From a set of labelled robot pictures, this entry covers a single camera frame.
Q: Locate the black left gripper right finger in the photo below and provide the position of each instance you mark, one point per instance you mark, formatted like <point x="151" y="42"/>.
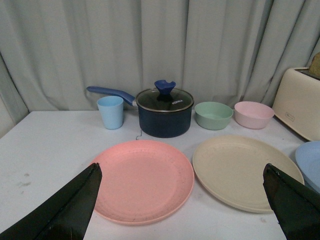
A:
<point x="297" y="207"/>

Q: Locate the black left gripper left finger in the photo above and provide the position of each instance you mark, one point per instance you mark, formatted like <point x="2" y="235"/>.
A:
<point x="65" y="215"/>

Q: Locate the blue plate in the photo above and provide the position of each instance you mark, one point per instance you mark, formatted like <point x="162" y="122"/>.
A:
<point x="307" y="157"/>

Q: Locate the pink plate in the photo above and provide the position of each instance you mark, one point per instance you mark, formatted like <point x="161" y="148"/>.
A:
<point x="143" y="182"/>

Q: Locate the beige plate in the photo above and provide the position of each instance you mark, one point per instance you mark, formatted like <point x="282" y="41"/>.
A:
<point x="230" y="167"/>

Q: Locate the pink bowl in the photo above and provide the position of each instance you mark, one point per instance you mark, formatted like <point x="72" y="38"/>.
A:
<point x="253" y="115"/>

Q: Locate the cream toaster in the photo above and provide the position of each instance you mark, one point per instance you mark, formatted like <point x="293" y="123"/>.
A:
<point x="297" y="102"/>

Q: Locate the light blue cup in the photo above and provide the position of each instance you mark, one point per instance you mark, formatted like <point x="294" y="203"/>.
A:
<point x="111" y="111"/>

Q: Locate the green bowl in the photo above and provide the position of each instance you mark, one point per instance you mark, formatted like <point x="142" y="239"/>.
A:
<point x="213" y="115"/>

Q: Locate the toast slice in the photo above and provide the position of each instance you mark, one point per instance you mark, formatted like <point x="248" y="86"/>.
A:
<point x="314" y="67"/>

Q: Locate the dark blue saucepan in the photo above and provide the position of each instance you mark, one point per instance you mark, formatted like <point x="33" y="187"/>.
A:
<point x="156" y="124"/>

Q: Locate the glass pot lid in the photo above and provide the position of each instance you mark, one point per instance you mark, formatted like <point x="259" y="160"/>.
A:
<point x="164" y="98"/>

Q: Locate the grey curtain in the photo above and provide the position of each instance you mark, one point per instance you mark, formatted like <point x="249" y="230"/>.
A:
<point x="218" y="50"/>

